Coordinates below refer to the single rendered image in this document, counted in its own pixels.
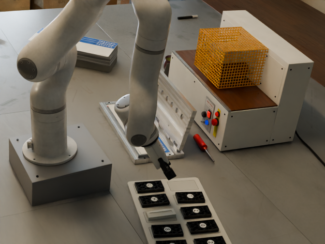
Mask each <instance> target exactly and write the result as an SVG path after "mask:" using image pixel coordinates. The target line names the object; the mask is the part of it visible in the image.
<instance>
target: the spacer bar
mask: <svg viewBox="0 0 325 244"><path fill-rule="evenodd" d="M146 216H147V218H148V220H155V219H162V218H170V217H176V213H175V211H174V209H165V210H157V211H150V212H146Z"/></svg>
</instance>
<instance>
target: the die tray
mask: <svg viewBox="0 0 325 244"><path fill-rule="evenodd" d="M147 181H160V180H147ZM147 181H132V182H128V184H127V186H128V189H129V192H130V194H131V197H132V200H133V203H134V206H135V209H136V212H137V215H138V218H139V221H140V224H141V226H142V229H143V232H144V235H145V238H146V241H147V244H156V241H165V240H186V242H187V244H194V242H193V241H194V239H196V238H206V237H215V236H223V238H224V240H225V242H226V244H232V243H231V241H230V239H229V238H228V236H227V234H226V232H225V230H224V228H223V226H222V224H221V222H220V220H219V218H218V216H217V214H216V212H215V210H214V208H213V206H212V204H211V202H210V201H209V199H208V197H207V195H206V193H205V191H204V189H203V187H202V185H201V183H200V181H199V179H198V178H196V177H192V178H177V179H171V180H167V179H162V180H161V181H162V184H163V186H164V191H160V192H147V193H137V190H136V188H135V185H134V183H135V182H147ZM176 192H202V193H203V195H204V198H205V203H178V202H177V199H176V196H175V193H176ZM156 194H166V195H167V197H168V199H169V201H170V204H169V205H163V206H153V207H144V208H142V206H141V203H140V201H139V196H146V195H156ZM203 205H207V206H208V207H209V209H210V212H211V214H212V216H211V217H203V218H191V219H184V218H183V215H182V213H181V211H180V208H181V207H190V206H203ZM165 209H174V211H175V213H176V217H170V218H162V219H155V220H148V218H147V216H146V212H150V211H157V210H165ZM211 219H214V220H215V222H216V224H217V226H218V228H219V231H217V232H208V233H199V234H190V232H189V229H188V227H187V225H186V224H187V222H191V221H201V220H211ZM166 224H181V227H182V230H183V233H184V235H183V237H162V238H154V237H153V233H152V230H151V225H166Z"/></svg>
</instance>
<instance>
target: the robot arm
mask: <svg viewBox="0 0 325 244"><path fill-rule="evenodd" d="M109 1H110V0H70V1H69V2H68V3H67V4H66V6H65V7H64V8H63V10H62V11H61V12H60V13H59V14H58V16H57V17H56V18H55V19H54V20H53V21H52V22H51V23H50V24H49V25H47V26H46V27H45V28H44V29H43V30H42V31H41V32H40V33H39V34H37V35H36V36H35V37H34V38H33V39H32V40H31V41H30V42H29V43H27V44H26V45H25V46H24V47H23V48H22V50H21V51H20V53H19V54H18V57H17V61H16V65H17V69H18V71H19V73H20V75H21V76H22V77H23V78H24V79H26V80H27V81H30V82H33V85H32V87H31V90H30V117H31V134H32V137H31V138H30V139H28V140H27V141H26V142H25V143H24V145H23V147H22V153H23V155H24V157H25V158H26V159H27V160H28V161H30V162H32V163H34V164H37V165H41V166H55V165H60V164H63V163H66V162H68V161H70V160H71V159H72V158H74V156H75V155H76V153H77V144H76V142H75V141H74V140H73V139H72V138H71V137H69V136H67V109H66V91H67V87H68V85H69V82H70V80H71V77H72V74H73V72H74V68H75V64H76V59H77V47H76V44H77V43H78V42H79V41H80V40H81V39H82V38H83V37H84V36H85V35H86V34H87V33H88V31H89V30H90V29H91V28H92V27H93V26H94V25H95V23H96V22H97V21H98V20H99V18H100V17H101V15H102V13H103V9H104V7H105V6H106V5H107V3H108V2H109ZM131 1H132V6H133V10H134V13H135V15H136V17H137V19H138V27H137V33H136V38H135V43H134V48H133V56H132V62H131V68H130V77H129V87H130V94H127V95H125V96H123V97H121V98H120V99H118V101H117V102H116V103H115V106H114V110H115V112H116V114H117V115H118V117H119V118H120V120H121V121H122V123H123V125H124V129H125V135H126V139H127V141H128V142H129V143H130V144H131V145H132V146H134V147H144V149H145V151H146V152H147V154H148V156H149V157H150V159H151V161H152V162H153V164H154V166H155V167H156V169H160V167H161V169H162V170H163V173H164V175H165V176H166V178H167V179H168V180H171V179H172V178H174V177H176V174H175V172H174V171H173V169H172V168H170V165H171V163H170V161H169V160H168V158H167V156H166V153H165V151H164V149H163V147H162V145H161V143H160V141H159V140H158V138H159V130H158V128H157V127H156V125H155V123H154V122H155V117H156V111H157V101H158V79H159V74H160V70H161V65H162V61H163V56H164V52H165V47H166V42H167V38H168V33H169V29H170V24H171V19H172V9H171V6H170V3H169V2H168V0H131ZM167 167H168V168H167Z"/></svg>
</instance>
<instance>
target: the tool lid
mask: <svg viewBox="0 0 325 244"><path fill-rule="evenodd" d="M158 86H159V89H158V101H157V111H156V117H155V118H156V119H159V124H160V125H161V126H162V128H163V132H164V133H165V135H166V136H167V138H168V139H169V140H170V138H171V140H172V141H173V142H176V144H177V148H178V149H179V150H182V149H183V147H184V145H185V142H186V139H187V137H188V134H189V131H190V129H191V126H192V123H193V120H194V118H195V115H196V113H197V111H196V109H195V108H194V107H193V106H192V105H191V104H190V102H189V101H188V100H187V99H186V98H185V97H184V95H183V94H182V93H181V92H180V91H179V90H178V88H177V87H176V86H175V85H174V84H173V83H172V81H171V80H170V79H169V78H168V77H167V76H166V74H165V73H164V72H163V71H162V70H160V74H159V79H158ZM163 91H164V94H163ZM167 97H168V100H167ZM172 103H173V106H172ZM177 109H178V113H177ZM182 115H183V119H182Z"/></svg>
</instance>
